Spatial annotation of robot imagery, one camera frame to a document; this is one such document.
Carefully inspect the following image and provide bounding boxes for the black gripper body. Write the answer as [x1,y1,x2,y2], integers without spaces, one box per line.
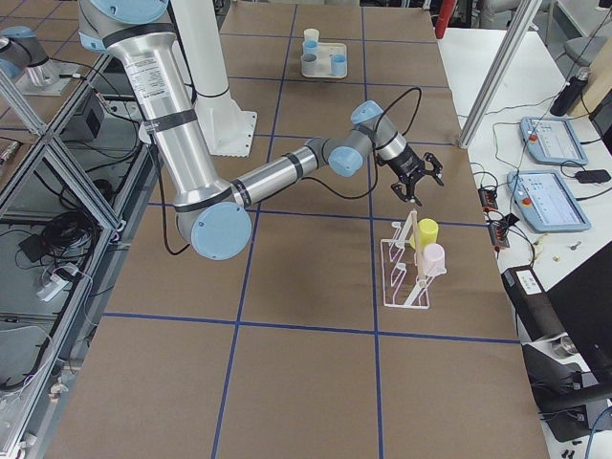
[385,146,425,185]

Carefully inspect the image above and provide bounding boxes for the yellow plastic cup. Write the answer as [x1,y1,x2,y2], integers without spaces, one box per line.
[408,218,439,249]

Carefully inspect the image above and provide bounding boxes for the pink plastic cup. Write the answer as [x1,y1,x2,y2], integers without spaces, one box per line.
[422,243,447,277]

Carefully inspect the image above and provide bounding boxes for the light blue cup front row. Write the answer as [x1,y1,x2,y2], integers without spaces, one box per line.
[330,54,347,78]

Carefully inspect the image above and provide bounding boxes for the light blue cup row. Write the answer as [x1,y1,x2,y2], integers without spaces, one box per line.
[302,39,318,55]
[330,54,347,78]

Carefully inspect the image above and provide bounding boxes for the white cup tray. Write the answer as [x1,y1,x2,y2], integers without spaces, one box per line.
[300,40,348,79]

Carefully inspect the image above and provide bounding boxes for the grey plastic cup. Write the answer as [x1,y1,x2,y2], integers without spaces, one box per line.
[300,54,317,77]

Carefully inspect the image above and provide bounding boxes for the light blue cup back row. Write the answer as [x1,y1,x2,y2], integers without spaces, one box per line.
[302,39,318,55]

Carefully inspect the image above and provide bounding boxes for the cream white plastic cup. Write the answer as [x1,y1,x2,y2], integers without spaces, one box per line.
[303,28,319,42]

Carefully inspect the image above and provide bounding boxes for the lower teach pendant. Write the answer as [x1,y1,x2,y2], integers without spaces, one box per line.
[507,169,591,233]

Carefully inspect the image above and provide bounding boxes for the teach pendant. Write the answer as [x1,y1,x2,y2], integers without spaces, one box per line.
[507,169,591,233]
[519,117,588,165]

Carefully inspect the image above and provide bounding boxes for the upper teach pendant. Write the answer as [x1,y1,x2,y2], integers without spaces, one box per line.
[519,117,588,165]

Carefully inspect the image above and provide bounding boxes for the black water bottle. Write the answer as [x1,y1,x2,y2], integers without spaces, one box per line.
[550,67,591,117]

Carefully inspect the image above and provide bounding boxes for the red fire extinguisher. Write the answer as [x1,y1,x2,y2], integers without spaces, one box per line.
[434,0,457,39]

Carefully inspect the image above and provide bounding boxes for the black box device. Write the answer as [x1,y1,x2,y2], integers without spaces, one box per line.
[501,265,565,339]

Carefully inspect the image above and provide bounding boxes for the black monitor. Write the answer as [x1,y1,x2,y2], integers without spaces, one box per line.
[548,245,612,382]

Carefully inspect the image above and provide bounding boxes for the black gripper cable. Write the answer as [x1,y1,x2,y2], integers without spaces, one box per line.
[160,87,424,257]

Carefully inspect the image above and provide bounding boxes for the white wire dish rack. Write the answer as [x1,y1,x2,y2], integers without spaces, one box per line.
[380,209,440,310]

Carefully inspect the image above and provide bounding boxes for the aluminium frame post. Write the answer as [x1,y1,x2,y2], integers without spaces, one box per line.
[458,0,542,149]

